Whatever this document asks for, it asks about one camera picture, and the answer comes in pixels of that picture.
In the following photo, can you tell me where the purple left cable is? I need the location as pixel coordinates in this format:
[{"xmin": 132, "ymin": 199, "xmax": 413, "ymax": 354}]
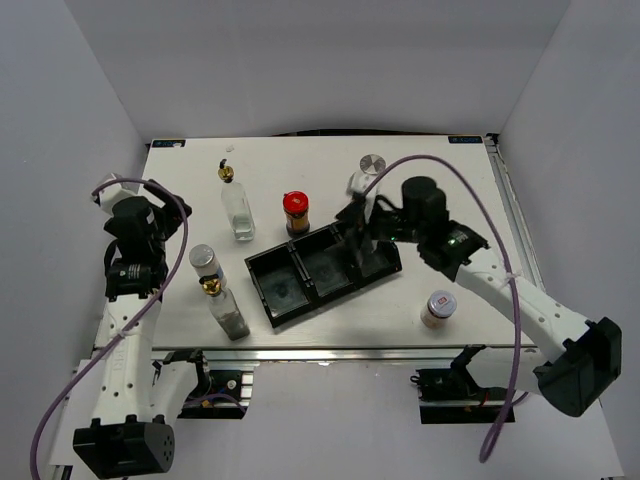
[{"xmin": 30, "ymin": 178, "xmax": 194, "ymax": 480}]

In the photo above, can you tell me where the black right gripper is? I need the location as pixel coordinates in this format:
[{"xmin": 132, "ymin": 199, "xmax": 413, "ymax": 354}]
[{"xmin": 324, "ymin": 199, "xmax": 424, "ymax": 268}]

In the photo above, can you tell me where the aluminium right side rail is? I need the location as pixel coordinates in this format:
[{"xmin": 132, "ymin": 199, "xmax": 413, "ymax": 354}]
[{"xmin": 484, "ymin": 133, "xmax": 545, "ymax": 291}]

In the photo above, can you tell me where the purple cable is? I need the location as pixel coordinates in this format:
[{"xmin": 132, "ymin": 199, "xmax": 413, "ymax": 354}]
[
  {"xmin": 30, "ymin": 178, "xmax": 194, "ymax": 480},
  {"xmin": 360, "ymin": 154, "xmax": 531, "ymax": 464}
]

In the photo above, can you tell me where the left blue logo sticker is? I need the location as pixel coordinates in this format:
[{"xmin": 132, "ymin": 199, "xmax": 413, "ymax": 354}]
[{"xmin": 151, "ymin": 139, "xmax": 186, "ymax": 148}]

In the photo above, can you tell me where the spice jar with red label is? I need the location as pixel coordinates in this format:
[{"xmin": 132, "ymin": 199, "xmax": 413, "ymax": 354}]
[{"xmin": 420, "ymin": 290, "xmax": 457, "ymax": 329}]

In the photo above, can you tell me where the clear glass oil bottle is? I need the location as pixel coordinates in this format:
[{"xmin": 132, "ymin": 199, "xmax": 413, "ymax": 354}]
[{"xmin": 218, "ymin": 159, "xmax": 255, "ymax": 242}]

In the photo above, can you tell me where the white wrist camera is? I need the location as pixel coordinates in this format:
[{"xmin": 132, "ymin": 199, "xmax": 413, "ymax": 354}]
[
  {"xmin": 91, "ymin": 173, "xmax": 138, "ymax": 215},
  {"xmin": 346, "ymin": 170, "xmax": 379, "ymax": 223}
]

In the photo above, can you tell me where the black three-compartment tray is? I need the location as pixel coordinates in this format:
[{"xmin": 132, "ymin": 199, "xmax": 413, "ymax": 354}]
[{"xmin": 245, "ymin": 222, "xmax": 402, "ymax": 329}]

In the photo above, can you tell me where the aluminium front rail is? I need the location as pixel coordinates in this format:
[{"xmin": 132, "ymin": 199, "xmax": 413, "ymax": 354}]
[{"xmin": 149, "ymin": 345, "xmax": 539, "ymax": 365}]

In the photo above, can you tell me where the clear shaker with steel lid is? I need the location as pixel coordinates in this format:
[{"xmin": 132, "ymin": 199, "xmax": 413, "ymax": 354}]
[{"xmin": 346, "ymin": 154, "xmax": 386, "ymax": 196}]

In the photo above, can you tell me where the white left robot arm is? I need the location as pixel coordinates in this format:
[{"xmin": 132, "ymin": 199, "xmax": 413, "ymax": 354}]
[{"xmin": 73, "ymin": 193, "xmax": 212, "ymax": 479}]

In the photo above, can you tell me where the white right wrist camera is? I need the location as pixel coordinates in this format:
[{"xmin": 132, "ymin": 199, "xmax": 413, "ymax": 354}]
[{"xmin": 346, "ymin": 170, "xmax": 379, "ymax": 223}]

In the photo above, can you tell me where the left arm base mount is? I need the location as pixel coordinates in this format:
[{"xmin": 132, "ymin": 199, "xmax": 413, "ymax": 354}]
[{"xmin": 152, "ymin": 349, "xmax": 248, "ymax": 420}]

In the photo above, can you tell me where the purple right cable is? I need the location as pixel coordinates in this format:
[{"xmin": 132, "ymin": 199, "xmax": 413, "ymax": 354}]
[{"xmin": 360, "ymin": 154, "xmax": 531, "ymax": 464}]

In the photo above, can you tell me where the blue logo sticker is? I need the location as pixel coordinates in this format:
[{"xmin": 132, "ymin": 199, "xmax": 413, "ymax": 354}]
[
  {"xmin": 151, "ymin": 139, "xmax": 186, "ymax": 148},
  {"xmin": 447, "ymin": 135, "xmax": 484, "ymax": 144}
]

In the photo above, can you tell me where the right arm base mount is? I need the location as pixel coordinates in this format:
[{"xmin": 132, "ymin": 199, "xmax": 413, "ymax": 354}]
[{"xmin": 410, "ymin": 345, "xmax": 506, "ymax": 425}]

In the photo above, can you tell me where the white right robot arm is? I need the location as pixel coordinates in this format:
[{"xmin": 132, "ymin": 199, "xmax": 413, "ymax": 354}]
[{"xmin": 336, "ymin": 173, "xmax": 622, "ymax": 417}]

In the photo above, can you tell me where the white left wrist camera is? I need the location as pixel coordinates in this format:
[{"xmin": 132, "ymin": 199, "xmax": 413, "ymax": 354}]
[{"xmin": 91, "ymin": 173, "xmax": 138, "ymax": 215}]

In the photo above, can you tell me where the red-lid orange sauce jar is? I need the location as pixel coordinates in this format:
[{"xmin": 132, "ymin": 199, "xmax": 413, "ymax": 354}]
[{"xmin": 282, "ymin": 191, "xmax": 310, "ymax": 236}]

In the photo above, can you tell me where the blue-label silver-lid jar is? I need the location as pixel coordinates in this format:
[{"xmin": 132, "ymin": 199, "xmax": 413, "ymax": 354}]
[{"xmin": 189, "ymin": 244, "xmax": 227, "ymax": 287}]

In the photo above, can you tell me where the right blue logo sticker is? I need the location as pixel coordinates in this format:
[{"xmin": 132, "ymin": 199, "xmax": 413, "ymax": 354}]
[{"xmin": 447, "ymin": 135, "xmax": 484, "ymax": 144}]

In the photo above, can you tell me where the aluminium rail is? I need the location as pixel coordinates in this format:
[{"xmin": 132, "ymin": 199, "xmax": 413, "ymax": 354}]
[
  {"xmin": 484, "ymin": 133, "xmax": 545, "ymax": 291},
  {"xmin": 149, "ymin": 345, "xmax": 539, "ymax": 365}
]

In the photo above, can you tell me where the glass bottle with brown residue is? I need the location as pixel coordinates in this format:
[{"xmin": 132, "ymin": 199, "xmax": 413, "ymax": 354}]
[{"xmin": 199, "ymin": 275, "xmax": 250, "ymax": 341}]

